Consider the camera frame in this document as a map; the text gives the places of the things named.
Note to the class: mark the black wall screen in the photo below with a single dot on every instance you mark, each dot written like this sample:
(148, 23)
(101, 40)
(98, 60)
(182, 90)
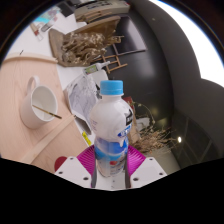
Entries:
(131, 36)

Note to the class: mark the printed newspaper sheet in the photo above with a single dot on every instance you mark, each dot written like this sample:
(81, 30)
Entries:
(81, 96)

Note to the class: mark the flat round red coaster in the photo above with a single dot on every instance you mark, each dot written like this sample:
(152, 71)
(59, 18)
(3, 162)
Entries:
(59, 163)

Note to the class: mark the small yellow tag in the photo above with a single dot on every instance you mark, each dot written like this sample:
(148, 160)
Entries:
(86, 138)

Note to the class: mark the beige cabinet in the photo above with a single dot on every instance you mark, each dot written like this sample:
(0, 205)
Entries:
(100, 8)

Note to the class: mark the white ceramic mug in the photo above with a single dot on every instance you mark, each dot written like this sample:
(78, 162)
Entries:
(28, 113)

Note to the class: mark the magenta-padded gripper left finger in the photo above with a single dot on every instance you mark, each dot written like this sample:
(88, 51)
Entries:
(83, 160)

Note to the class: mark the white glue bottle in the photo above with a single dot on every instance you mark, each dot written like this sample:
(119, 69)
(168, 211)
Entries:
(95, 68)

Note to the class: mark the thin wooden stick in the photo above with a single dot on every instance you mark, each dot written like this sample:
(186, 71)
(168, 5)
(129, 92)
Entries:
(46, 111)

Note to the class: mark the white bottle with blue cap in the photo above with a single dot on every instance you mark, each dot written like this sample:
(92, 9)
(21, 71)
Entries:
(111, 126)

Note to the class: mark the wooden easel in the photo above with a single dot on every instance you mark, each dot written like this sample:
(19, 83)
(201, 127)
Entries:
(116, 68)

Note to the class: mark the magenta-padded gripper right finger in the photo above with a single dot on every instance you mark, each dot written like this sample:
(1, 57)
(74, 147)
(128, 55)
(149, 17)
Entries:
(137, 160)

